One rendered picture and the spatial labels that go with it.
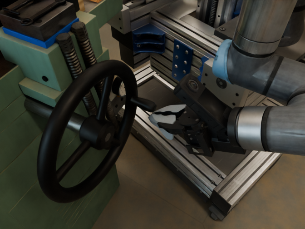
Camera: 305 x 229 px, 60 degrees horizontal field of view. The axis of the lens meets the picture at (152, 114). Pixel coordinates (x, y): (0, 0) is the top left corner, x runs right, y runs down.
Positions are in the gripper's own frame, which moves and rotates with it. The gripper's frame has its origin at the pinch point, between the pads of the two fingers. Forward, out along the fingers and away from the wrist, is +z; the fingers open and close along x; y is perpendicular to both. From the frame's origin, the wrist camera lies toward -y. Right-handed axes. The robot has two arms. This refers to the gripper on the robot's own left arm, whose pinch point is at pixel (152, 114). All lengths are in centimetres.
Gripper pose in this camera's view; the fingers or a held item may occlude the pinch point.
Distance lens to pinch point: 58.7
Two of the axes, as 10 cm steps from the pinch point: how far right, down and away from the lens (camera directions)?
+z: -7.5, -0.3, 6.6
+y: 4.0, 7.7, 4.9
